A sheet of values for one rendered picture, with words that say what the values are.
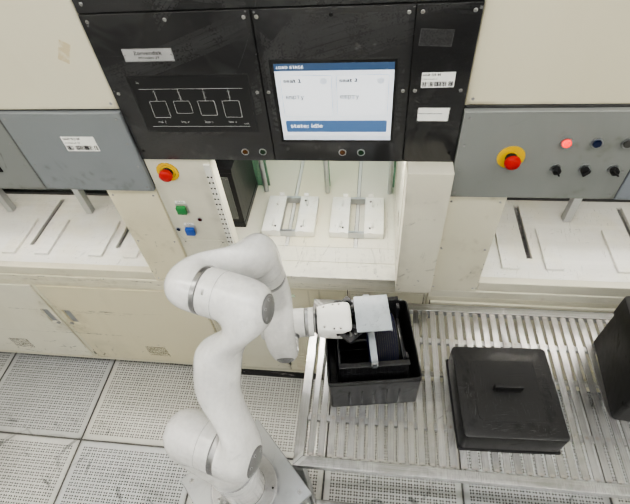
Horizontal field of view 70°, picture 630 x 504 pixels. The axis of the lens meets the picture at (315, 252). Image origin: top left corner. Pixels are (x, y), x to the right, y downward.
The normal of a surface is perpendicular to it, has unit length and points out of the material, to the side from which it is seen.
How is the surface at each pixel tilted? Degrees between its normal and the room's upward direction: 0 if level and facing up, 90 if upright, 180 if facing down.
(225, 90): 90
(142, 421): 0
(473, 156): 90
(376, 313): 0
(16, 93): 90
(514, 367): 0
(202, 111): 90
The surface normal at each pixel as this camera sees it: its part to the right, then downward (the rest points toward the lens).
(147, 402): -0.07, -0.65
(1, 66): -0.11, 0.76
